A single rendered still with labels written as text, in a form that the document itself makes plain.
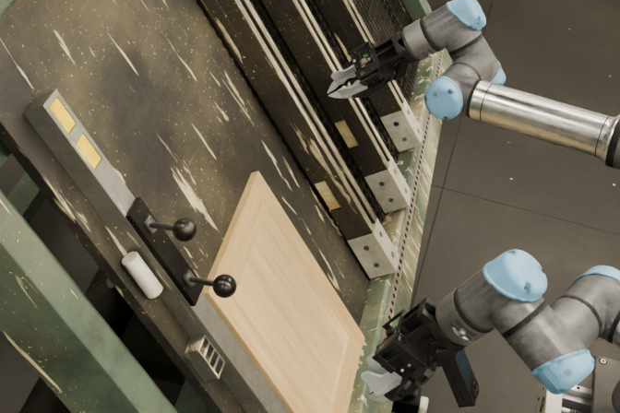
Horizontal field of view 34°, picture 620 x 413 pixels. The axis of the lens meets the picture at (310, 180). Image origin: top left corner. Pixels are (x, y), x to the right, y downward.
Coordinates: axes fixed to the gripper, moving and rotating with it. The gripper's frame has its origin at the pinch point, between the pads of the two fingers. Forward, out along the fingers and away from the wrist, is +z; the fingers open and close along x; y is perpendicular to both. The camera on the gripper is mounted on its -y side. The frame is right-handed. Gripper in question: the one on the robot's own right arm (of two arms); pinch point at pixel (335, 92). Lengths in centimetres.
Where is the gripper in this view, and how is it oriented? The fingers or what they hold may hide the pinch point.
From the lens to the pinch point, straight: 216.9
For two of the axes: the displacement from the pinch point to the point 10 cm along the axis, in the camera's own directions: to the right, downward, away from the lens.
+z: -8.0, 4.2, 4.2
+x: 3.5, 9.1, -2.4
